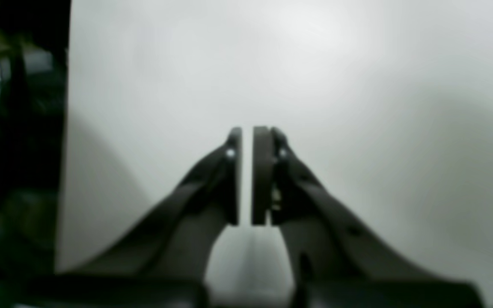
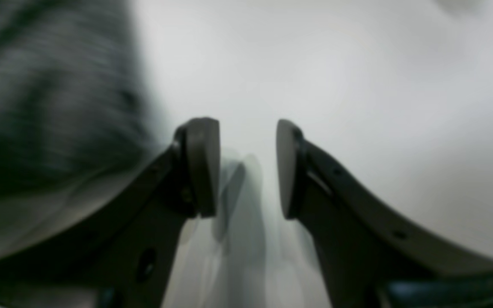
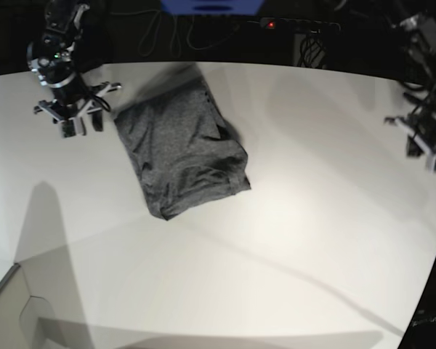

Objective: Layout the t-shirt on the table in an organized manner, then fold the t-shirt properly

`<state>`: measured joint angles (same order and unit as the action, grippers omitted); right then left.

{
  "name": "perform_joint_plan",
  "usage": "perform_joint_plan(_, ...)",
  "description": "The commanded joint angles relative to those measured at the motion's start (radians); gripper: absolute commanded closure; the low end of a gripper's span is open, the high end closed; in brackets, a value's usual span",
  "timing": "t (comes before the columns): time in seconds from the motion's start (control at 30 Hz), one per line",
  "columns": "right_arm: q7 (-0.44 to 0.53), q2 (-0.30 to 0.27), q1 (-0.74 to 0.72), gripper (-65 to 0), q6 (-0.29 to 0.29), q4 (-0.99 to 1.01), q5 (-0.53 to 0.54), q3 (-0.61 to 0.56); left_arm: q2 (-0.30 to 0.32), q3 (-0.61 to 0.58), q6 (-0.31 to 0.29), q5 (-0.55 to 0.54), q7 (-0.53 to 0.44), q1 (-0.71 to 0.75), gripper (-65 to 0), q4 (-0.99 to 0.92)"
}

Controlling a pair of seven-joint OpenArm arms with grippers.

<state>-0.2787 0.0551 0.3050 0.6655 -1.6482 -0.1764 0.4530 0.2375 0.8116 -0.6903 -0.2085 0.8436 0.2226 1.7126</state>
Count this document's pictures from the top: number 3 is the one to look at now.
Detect black power strip red light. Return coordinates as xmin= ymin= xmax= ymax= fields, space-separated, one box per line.
xmin=259 ymin=17 xmax=342 ymax=33

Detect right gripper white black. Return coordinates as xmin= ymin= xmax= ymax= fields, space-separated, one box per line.
xmin=33 ymin=81 xmax=122 ymax=138

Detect blue box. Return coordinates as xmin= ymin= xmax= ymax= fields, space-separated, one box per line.
xmin=161 ymin=0 xmax=264 ymax=15

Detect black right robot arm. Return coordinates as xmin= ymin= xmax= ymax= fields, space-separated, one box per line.
xmin=26 ymin=1 xmax=122 ymax=138

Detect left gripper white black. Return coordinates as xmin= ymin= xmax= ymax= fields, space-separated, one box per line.
xmin=384 ymin=116 xmax=436 ymax=174

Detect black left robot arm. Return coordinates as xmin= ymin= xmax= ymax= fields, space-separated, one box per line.
xmin=384 ymin=13 xmax=436 ymax=174

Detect hanging black cables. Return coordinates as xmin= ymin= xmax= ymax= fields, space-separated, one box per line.
xmin=137 ymin=9 xmax=330 ymax=68

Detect grey t-shirt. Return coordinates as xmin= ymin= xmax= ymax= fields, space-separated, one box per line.
xmin=114 ymin=63 xmax=251 ymax=220

